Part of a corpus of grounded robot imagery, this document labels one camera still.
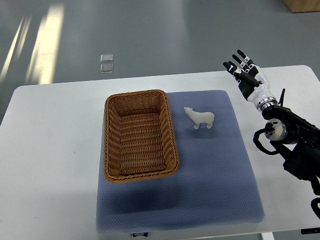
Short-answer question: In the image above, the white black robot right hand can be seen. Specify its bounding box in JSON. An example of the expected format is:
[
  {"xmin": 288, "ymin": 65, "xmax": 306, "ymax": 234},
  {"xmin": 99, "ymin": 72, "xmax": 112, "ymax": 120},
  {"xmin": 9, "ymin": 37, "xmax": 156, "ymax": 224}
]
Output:
[{"xmin": 223, "ymin": 49, "xmax": 278, "ymax": 113}]

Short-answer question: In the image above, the white bear figurine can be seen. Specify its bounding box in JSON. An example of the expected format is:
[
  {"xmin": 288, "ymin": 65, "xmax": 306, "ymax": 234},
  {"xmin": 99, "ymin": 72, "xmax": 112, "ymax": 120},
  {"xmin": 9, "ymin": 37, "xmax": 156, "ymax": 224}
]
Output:
[{"xmin": 183, "ymin": 107, "xmax": 215, "ymax": 130}]

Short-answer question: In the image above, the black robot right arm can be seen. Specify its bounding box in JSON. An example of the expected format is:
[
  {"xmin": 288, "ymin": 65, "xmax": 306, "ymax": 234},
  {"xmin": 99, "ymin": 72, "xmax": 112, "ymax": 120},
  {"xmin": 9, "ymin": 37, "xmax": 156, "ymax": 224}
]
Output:
[{"xmin": 253, "ymin": 89, "xmax": 320, "ymax": 217}]

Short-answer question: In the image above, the brown wicker basket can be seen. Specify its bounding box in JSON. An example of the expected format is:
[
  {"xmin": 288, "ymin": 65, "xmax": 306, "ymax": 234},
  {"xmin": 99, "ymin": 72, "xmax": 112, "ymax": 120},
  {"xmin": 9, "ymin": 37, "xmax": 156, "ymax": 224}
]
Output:
[{"xmin": 103, "ymin": 89, "xmax": 180, "ymax": 184}]

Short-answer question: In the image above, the wooden box corner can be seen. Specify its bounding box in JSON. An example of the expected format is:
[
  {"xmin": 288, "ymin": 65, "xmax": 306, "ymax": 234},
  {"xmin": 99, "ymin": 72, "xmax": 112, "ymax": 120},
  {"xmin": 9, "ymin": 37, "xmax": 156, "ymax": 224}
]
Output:
[{"xmin": 283, "ymin": 0, "xmax": 320, "ymax": 13}]

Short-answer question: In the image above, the blue quilted mat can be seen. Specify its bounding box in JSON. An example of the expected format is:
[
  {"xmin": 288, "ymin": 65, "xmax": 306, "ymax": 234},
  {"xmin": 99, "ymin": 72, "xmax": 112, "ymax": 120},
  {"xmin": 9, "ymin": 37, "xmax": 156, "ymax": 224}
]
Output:
[{"xmin": 96, "ymin": 90, "xmax": 264, "ymax": 234}]

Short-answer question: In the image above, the upper silver floor plate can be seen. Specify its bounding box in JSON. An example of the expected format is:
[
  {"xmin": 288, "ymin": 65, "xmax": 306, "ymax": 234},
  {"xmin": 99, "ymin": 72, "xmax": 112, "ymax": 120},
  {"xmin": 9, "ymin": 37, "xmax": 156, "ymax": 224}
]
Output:
[{"xmin": 100, "ymin": 53, "xmax": 113, "ymax": 63}]

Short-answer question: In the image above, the silver floor plate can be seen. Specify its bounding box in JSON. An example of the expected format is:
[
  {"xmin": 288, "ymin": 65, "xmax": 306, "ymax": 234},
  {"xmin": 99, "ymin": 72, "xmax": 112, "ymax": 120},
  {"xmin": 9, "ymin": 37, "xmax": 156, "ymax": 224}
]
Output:
[
  {"xmin": 100, "ymin": 53, "xmax": 113, "ymax": 63},
  {"xmin": 100, "ymin": 63, "xmax": 114, "ymax": 73}
]

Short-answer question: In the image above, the lower silver floor plate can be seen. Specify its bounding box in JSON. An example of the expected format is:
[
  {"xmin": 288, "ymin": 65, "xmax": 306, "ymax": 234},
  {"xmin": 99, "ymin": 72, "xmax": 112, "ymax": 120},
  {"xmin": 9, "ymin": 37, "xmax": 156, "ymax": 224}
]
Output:
[{"xmin": 100, "ymin": 63, "xmax": 114, "ymax": 73}]

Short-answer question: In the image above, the black table control panel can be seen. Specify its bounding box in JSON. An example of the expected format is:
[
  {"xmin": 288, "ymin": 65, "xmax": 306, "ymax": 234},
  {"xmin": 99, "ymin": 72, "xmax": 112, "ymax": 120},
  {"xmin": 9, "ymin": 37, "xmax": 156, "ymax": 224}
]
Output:
[{"xmin": 300, "ymin": 227, "xmax": 320, "ymax": 235}]

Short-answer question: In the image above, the black label under table edge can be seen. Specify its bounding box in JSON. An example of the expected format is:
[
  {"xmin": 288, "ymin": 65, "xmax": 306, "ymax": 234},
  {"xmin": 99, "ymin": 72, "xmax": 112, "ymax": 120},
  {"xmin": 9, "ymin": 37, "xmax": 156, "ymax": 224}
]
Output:
[{"xmin": 132, "ymin": 232, "xmax": 148, "ymax": 238}]

